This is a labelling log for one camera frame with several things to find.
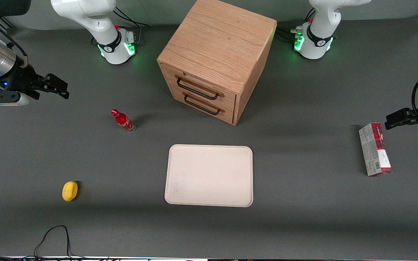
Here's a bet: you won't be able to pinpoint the black left base cables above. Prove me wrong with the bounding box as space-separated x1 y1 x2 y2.
276 8 317 42

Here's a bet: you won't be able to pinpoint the yellow lemon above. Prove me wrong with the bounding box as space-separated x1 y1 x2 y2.
62 181 78 202

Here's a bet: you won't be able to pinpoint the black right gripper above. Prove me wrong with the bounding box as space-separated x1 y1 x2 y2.
0 65 70 106

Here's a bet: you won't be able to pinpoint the black wire drawer handle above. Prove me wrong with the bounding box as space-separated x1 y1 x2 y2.
175 75 225 100
182 91 226 116

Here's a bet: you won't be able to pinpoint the black base cables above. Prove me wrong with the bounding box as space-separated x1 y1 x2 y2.
114 5 150 47
276 8 317 42

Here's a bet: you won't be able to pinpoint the red cola bottle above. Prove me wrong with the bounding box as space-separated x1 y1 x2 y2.
111 108 136 133

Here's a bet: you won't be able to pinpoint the wooden drawer cabinet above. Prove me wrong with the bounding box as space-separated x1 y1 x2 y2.
157 0 278 126

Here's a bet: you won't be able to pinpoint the black cable loop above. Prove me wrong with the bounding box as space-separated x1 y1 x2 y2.
0 225 86 260

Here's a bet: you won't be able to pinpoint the cream rectangular tray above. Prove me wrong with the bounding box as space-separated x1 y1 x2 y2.
164 144 254 208

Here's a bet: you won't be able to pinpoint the grey and red carton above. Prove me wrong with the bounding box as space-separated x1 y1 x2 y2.
358 123 393 177

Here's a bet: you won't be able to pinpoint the aluminium frame rail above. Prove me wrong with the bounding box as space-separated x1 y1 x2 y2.
0 15 16 30

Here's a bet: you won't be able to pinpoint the black right base cables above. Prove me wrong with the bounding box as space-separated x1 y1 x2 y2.
114 5 150 47

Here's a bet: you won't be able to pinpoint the wooden drawer with handle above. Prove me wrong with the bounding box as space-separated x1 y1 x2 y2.
161 64 237 111
170 88 236 126

